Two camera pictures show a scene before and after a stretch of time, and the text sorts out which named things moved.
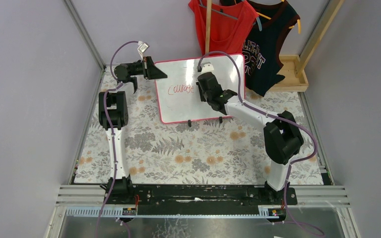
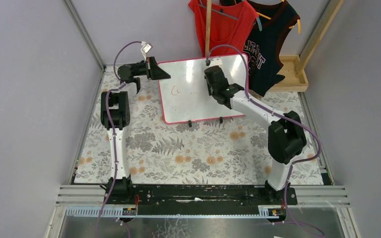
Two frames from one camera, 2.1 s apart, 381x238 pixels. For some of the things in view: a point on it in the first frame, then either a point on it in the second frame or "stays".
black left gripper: [146, 67] stays
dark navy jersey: [262, 62] stays
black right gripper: [205, 78] to [213, 76]
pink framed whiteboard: [177, 96] stays
